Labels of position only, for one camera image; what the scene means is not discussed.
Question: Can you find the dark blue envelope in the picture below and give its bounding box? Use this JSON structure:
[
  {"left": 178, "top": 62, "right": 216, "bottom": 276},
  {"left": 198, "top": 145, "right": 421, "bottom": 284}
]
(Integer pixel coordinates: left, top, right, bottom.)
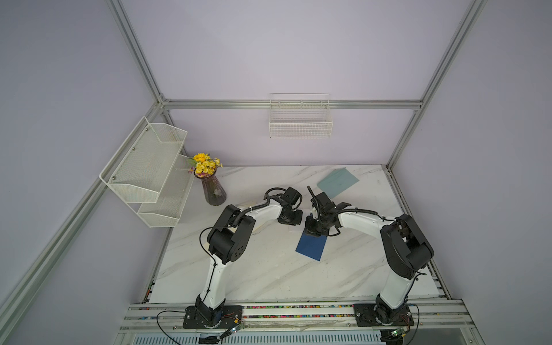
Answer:
[{"left": 296, "top": 231, "right": 328, "bottom": 262}]

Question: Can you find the light teal envelope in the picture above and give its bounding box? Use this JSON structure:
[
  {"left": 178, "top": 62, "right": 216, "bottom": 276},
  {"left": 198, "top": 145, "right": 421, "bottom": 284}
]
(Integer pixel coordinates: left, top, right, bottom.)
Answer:
[{"left": 317, "top": 168, "right": 359, "bottom": 199}]

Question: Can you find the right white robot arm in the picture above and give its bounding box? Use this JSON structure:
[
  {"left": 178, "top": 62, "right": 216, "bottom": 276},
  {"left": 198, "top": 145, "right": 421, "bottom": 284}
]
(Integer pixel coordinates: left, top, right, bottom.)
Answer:
[{"left": 305, "top": 188, "right": 434, "bottom": 327}]

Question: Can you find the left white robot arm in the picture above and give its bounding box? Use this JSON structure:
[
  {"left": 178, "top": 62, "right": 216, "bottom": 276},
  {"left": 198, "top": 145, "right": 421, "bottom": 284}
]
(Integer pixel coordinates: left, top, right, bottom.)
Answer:
[{"left": 194, "top": 187, "right": 303, "bottom": 328}]

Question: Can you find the purple ribbed glass vase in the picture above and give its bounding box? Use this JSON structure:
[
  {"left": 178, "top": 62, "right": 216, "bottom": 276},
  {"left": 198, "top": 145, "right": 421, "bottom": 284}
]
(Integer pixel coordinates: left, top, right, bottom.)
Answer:
[{"left": 201, "top": 175, "right": 227, "bottom": 206}]

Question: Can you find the yellow flower bouquet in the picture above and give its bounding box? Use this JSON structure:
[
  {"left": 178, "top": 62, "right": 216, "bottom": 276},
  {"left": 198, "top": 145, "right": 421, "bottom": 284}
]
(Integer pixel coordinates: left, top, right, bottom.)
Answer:
[{"left": 186, "top": 153, "right": 223, "bottom": 178}]

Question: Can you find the white mesh two-tier shelf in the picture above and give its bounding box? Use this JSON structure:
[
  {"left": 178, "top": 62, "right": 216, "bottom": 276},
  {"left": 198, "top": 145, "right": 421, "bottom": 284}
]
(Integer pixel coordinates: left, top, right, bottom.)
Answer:
[{"left": 99, "top": 117, "right": 193, "bottom": 228}]

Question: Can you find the white wire wall basket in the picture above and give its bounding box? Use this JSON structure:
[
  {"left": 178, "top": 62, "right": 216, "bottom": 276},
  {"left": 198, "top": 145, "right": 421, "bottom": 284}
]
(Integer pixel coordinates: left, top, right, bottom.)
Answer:
[{"left": 269, "top": 93, "right": 334, "bottom": 139}]

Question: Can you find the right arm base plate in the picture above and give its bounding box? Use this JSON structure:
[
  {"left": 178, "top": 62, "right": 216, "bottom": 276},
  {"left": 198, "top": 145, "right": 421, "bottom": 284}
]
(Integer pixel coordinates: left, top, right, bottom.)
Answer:
[{"left": 353, "top": 303, "right": 414, "bottom": 327}]

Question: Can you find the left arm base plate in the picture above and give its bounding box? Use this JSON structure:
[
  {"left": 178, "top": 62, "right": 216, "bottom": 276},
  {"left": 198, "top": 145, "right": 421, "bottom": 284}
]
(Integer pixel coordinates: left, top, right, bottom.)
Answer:
[{"left": 183, "top": 305, "right": 244, "bottom": 329}]

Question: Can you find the aluminium mounting rail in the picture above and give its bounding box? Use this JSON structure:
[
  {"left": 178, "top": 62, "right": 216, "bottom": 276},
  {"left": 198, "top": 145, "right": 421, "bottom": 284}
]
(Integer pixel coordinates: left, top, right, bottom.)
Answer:
[{"left": 114, "top": 298, "right": 484, "bottom": 344}]

